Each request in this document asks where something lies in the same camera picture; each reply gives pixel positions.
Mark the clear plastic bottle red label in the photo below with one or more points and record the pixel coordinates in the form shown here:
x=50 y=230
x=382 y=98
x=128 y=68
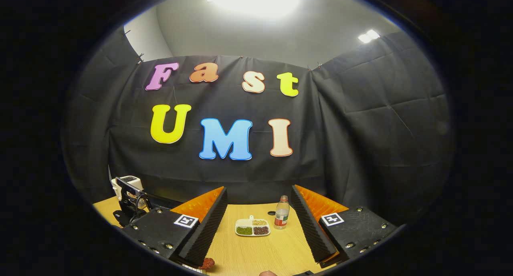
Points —
x=281 y=218

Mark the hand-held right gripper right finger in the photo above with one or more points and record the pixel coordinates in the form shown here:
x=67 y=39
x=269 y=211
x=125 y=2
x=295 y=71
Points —
x=310 y=224

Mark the small ceiling light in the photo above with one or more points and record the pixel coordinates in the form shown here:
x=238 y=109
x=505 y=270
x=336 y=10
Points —
x=368 y=36

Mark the red grilled meat piece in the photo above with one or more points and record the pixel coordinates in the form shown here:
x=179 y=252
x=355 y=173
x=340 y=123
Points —
x=207 y=263

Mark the white toaster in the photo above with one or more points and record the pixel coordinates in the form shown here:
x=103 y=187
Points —
x=130 y=180

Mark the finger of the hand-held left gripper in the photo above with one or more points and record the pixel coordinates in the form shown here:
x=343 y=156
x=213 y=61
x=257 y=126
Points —
x=129 y=186

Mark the white divided bean dish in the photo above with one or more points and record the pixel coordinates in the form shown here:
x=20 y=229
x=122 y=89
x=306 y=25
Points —
x=252 y=228

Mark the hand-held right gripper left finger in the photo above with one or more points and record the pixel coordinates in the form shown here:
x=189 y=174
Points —
x=208 y=228

